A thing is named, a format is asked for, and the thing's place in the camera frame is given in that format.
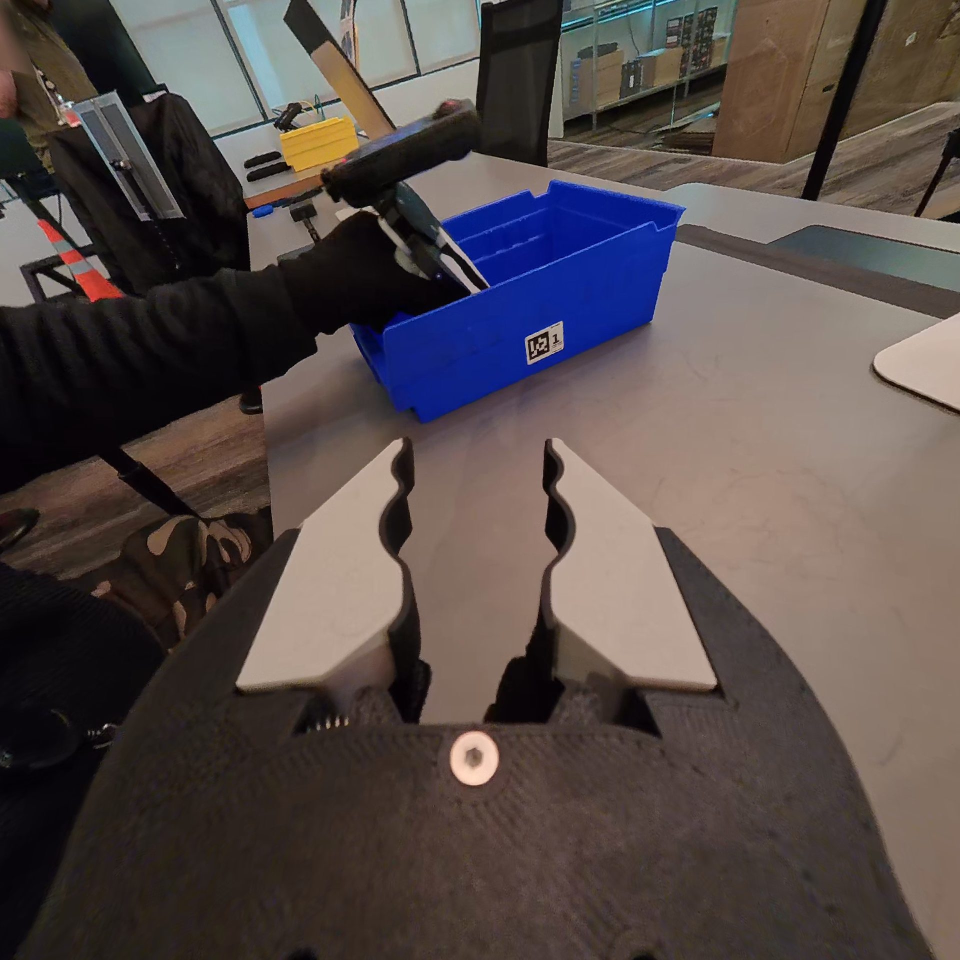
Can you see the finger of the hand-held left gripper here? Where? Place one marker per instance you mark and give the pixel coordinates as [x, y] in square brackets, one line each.
[401, 251]
[457, 262]

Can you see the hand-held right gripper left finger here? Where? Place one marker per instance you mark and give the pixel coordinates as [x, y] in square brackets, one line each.
[330, 600]

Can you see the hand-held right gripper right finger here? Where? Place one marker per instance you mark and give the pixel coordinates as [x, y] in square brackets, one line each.
[622, 600]

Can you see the blue plastic bin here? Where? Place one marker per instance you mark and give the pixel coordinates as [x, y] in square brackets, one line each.
[600, 285]

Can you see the person's left hand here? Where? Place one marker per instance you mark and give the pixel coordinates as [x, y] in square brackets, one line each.
[345, 277]

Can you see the white stand with tilted board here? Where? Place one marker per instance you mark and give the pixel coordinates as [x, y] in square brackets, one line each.
[352, 82]

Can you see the small yellow bin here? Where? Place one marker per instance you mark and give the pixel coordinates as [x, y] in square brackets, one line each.
[319, 146]

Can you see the black hammer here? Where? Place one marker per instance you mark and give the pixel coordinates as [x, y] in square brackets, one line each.
[307, 217]

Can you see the wooden background desk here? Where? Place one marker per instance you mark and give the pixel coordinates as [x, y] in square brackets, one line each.
[300, 181]

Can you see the black mesh office chair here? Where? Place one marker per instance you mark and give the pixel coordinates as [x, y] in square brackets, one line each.
[517, 75]

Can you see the black table leg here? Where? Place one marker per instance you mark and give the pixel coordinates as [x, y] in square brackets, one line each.
[154, 484]

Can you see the storage shelf with boxes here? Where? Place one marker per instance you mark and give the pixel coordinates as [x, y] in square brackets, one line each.
[652, 67]

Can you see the grey framed panel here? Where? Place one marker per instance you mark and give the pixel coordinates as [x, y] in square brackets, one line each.
[124, 157]

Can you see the black shoe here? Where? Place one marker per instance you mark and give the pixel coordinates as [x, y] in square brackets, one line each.
[16, 525]

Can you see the orange striped traffic cone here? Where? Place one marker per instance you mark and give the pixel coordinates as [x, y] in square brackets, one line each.
[79, 262]

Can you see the white stand with clear arms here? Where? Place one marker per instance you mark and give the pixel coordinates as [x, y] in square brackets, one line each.
[926, 360]

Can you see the black tripod pole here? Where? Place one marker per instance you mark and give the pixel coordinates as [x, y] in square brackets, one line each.
[846, 97]

